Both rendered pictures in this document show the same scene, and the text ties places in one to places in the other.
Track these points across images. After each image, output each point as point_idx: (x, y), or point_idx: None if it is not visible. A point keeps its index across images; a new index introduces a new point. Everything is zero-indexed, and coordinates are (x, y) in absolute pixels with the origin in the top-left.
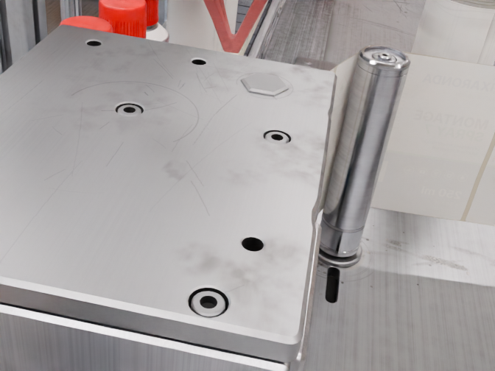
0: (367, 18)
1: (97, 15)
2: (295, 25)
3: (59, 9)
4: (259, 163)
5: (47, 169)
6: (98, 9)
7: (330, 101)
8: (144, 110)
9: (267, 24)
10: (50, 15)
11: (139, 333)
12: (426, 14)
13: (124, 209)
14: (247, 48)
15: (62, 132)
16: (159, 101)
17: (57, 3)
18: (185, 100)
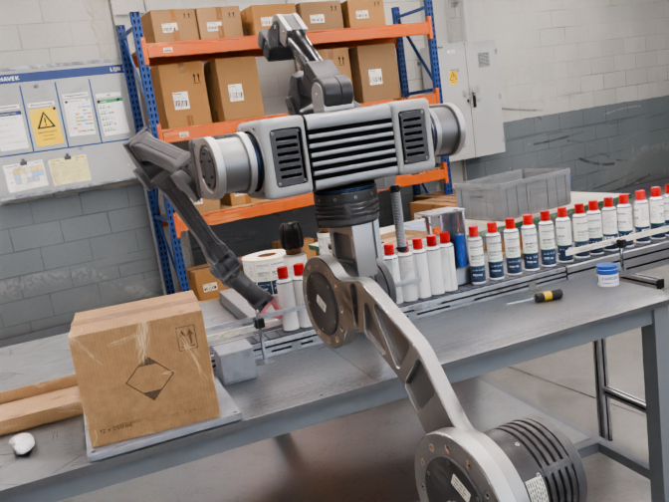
0: None
1: (249, 384)
2: None
3: (255, 392)
4: (436, 209)
5: (449, 209)
6: (239, 388)
7: (422, 211)
8: (437, 211)
9: (233, 340)
10: (267, 389)
11: None
12: (302, 262)
13: (448, 208)
14: (268, 332)
15: (445, 210)
16: (435, 211)
17: (247, 396)
18: (433, 211)
